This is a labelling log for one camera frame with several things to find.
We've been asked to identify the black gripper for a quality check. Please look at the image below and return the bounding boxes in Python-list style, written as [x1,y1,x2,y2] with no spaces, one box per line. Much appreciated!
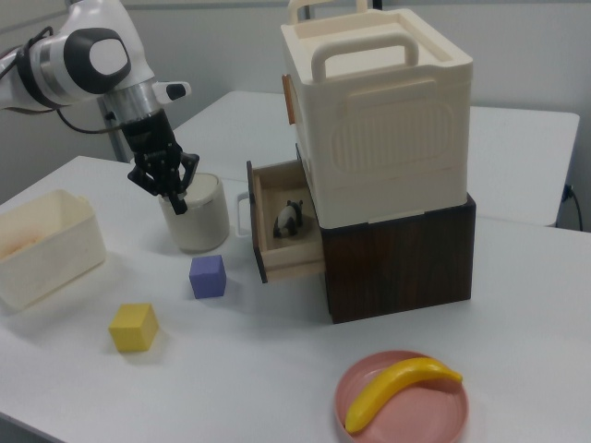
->
[120,109,200,216]

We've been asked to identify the wooden drawer with white handle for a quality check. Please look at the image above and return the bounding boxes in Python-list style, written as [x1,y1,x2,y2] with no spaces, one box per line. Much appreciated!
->
[235,159,327,284]

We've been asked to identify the cream round lidded canister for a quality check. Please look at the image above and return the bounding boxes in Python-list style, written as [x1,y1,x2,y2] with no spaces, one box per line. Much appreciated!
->
[159,173,231,254]

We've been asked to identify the purple foam cube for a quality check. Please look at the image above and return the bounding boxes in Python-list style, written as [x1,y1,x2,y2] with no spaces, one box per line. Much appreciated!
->
[188,254,228,300]

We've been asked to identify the black and white panda toy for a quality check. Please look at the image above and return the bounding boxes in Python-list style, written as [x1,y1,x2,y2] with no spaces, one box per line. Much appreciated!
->
[271,198,306,240]

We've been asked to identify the orange-brown tag on storage box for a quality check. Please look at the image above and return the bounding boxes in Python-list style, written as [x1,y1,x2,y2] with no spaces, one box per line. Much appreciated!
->
[282,73,297,126]

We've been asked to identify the translucent white plastic container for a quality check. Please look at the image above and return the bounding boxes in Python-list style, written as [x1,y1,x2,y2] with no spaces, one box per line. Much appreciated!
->
[0,188,107,316]

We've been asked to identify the yellow foam cube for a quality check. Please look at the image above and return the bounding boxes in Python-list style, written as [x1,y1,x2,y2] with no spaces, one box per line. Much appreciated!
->
[108,303,160,353]

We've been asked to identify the cream plastic storage box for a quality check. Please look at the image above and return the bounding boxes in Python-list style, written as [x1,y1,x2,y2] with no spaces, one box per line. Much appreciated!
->
[280,0,475,229]

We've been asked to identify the dark brown wooden cabinet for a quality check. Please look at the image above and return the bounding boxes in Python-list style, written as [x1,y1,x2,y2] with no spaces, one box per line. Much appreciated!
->
[295,142,477,325]

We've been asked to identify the yellow toy banana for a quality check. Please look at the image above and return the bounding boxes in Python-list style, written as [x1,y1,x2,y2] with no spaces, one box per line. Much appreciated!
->
[344,356,464,435]

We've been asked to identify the pink round plate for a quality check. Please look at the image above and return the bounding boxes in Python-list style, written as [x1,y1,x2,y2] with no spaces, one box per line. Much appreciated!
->
[334,350,470,443]

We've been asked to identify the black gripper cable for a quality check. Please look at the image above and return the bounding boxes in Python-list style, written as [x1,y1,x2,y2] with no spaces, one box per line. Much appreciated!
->
[54,108,126,136]

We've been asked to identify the black wall cable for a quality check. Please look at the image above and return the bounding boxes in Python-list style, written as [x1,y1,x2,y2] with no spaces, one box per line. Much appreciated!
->
[556,183,585,229]

